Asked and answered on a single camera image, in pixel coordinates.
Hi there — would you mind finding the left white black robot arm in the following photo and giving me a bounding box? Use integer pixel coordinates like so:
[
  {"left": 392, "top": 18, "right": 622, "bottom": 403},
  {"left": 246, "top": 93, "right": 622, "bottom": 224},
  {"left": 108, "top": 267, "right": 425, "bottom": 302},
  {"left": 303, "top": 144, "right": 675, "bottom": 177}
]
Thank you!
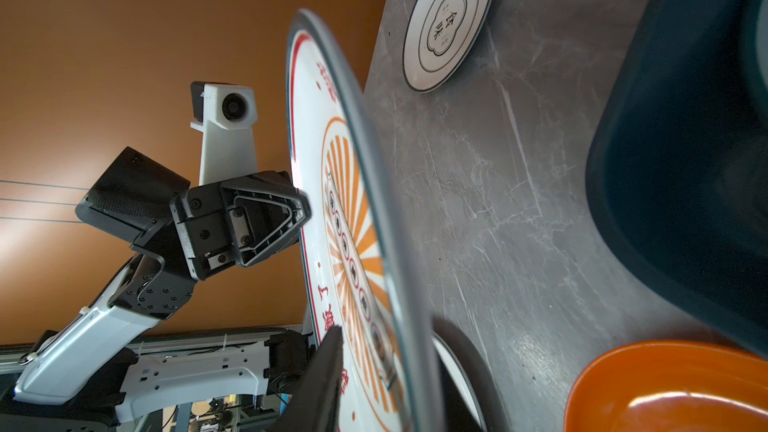
[{"left": 1, "top": 148, "right": 311, "bottom": 431}]

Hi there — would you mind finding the small white flower-logo plate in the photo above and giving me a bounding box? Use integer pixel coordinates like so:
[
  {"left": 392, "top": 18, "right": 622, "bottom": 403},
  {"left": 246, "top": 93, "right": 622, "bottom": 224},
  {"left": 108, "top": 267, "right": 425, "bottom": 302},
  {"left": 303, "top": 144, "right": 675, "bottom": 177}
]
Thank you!
[{"left": 402, "top": 0, "right": 492, "bottom": 93}]

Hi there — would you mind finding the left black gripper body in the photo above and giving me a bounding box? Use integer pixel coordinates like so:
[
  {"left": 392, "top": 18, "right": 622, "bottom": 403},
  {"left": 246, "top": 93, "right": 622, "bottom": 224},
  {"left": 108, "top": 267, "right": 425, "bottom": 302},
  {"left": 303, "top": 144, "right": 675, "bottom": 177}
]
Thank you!
[{"left": 169, "top": 170, "right": 289, "bottom": 282}]

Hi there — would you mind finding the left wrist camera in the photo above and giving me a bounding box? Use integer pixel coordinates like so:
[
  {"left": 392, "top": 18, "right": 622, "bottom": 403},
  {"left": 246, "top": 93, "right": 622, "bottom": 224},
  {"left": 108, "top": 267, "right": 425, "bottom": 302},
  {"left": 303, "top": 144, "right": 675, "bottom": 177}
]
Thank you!
[{"left": 190, "top": 81, "right": 258, "bottom": 186}]

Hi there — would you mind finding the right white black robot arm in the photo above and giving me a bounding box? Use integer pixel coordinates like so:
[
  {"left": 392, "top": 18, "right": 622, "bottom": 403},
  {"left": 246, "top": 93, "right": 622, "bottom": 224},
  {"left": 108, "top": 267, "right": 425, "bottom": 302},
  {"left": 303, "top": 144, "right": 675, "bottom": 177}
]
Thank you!
[{"left": 116, "top": 317, "right": 506, "bottom": 431}]

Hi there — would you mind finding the white plate green red rim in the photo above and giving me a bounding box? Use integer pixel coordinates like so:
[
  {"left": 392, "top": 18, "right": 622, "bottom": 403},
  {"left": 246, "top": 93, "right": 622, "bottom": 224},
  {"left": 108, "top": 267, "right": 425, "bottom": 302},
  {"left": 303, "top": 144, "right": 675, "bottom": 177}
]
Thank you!
[{"left": 432, "top": 316, "right": 511, "bottom": 431}]

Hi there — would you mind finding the small orange sunburst plate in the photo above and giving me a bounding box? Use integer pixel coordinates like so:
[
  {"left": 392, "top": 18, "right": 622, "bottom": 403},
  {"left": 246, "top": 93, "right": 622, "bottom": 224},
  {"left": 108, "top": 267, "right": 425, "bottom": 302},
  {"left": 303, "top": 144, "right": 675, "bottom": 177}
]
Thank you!
[{"left": 286, "top": 9, "right": 447, "bottom": 431}]

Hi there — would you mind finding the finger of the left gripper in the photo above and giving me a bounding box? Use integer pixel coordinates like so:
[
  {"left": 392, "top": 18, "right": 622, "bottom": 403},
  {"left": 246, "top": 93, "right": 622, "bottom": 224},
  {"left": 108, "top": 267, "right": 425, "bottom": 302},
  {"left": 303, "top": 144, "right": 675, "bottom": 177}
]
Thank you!
[{"left": 221, "top": 172, "right": 311, "bottom": 267}]

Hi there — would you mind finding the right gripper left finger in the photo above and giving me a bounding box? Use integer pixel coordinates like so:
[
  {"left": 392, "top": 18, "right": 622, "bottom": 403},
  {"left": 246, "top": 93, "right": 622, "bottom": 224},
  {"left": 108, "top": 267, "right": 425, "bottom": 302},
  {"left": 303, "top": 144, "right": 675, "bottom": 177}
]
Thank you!
[{"left": 281, "top": 326, "right": 343, "bottom": 432}]

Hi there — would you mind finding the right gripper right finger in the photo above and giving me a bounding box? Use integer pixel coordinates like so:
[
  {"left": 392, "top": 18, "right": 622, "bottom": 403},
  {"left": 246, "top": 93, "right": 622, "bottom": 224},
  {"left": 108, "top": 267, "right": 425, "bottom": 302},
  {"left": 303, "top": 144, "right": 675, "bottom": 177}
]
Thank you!
[{"left": 436, "top": 347, "right": 483, "bottom": 431}]

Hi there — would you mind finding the teal plastic bin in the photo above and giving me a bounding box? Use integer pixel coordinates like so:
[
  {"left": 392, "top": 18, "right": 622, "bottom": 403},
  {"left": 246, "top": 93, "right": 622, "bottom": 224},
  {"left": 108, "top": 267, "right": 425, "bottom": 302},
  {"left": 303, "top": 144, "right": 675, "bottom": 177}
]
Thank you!
[{"left": 585, "top": 0, "right": 767, "bottom": 356}]

